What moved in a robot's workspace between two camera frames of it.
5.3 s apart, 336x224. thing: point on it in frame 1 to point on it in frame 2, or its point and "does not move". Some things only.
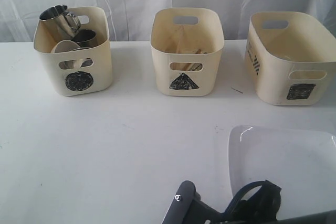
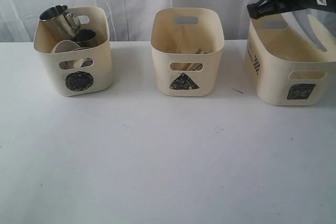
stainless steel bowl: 85,38 does not move
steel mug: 55,24 does not move
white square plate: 302,163 to 316,27
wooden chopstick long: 178,48 does not move
